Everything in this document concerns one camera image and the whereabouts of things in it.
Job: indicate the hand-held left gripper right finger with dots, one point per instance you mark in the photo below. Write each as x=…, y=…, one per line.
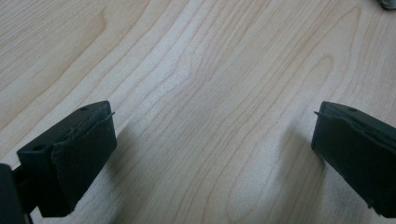
x=358, y=149

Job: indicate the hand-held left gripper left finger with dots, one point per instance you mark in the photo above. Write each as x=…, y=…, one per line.
x=67, y=161

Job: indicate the small grey object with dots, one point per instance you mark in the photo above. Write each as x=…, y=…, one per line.
x=387, y=3

